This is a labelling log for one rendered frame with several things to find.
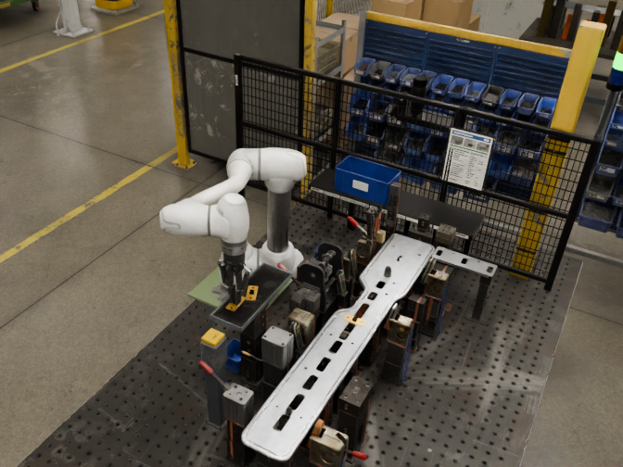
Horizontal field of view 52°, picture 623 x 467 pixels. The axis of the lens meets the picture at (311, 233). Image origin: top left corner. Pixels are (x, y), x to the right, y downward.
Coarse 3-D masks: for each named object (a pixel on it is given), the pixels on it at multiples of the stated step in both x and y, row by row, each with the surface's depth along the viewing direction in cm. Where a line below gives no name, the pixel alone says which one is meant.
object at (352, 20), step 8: (336, 16) 579; (344, 16) 580; (352, 16) 581; (352, 24) 561; (320, 32) 539; (328, 32) 539; (352, 32) 541; (336, 40) 524; (352, 40) 539; (352, 48) 545; (344, 56) 532; (352, 56) 550; (344, 64) 537; (352, 64) 556; (344, 72) 543; (352, 72) 548; (352, 80) 534; (320, 88) 596; (344, 88) 539; (320, 96) 578; (328, 96) 580; (344, 96) 543; (344, 104) 547; (344, 112) 552; (344, 128) 559; (328, 136) 572; (344, 144) 569
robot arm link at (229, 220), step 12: (228, 204) 202; (240, 204) 203; (216, 216) 205; (228, 216) 203; (240, 216) 204; (216, 228) 205; (228, 228) 205; (240, 228) 207; (228, 240) 209; (240, 240) 210
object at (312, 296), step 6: (306, 288) 259; (300, 294) 256; (306, 294) 256; (312, 294) 256; (318, 294) 256; (306, 300) 254; (312, 300) 253; (318, 300) 256; (306, 306) 255; (312, 306) 254; (318, 306) 258; (312, 312) 256; (318, 312) 261
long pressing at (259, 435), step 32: (384, 256) 292; (416, 256) 292; (384, 288) 273; (320, 352) 240; (352, 352) 241; (288, 384) 227; (320, 384) 228; (256, 416) 214; (288, 416) 216; (256, 448) 205; (288, 448) 205
